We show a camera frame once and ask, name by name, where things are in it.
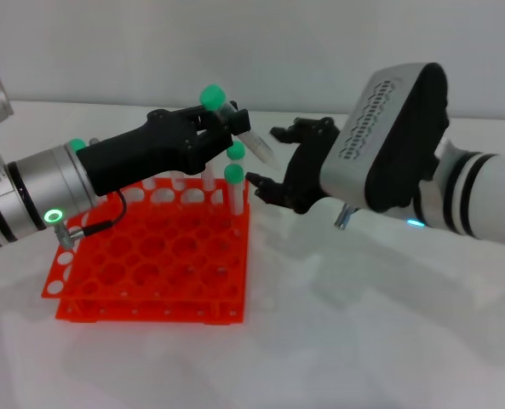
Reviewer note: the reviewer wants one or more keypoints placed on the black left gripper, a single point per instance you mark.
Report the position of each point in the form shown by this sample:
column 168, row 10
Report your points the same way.
column 141, row 153

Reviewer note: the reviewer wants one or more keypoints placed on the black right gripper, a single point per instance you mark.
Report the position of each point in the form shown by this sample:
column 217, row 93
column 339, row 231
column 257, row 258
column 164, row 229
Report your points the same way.
column 307, row 170

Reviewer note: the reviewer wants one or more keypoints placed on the clear test tube green cap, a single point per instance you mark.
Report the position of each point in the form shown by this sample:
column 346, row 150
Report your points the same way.
column 149, row 183
column 178, row 180
column 233, row 173
column 77, row 144
column 236, row 151
column 209, row 175
column 212, row 98

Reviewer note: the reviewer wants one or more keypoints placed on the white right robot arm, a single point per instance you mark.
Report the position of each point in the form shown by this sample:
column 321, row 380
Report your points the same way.
column 482, row 196

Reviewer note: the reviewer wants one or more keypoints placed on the orange plastic test tube rack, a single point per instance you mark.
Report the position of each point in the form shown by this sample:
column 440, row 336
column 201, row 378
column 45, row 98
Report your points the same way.
column 158, row 255

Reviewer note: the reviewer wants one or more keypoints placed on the metal plug on right wrist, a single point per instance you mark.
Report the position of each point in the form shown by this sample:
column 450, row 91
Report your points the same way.
column 344, row 217

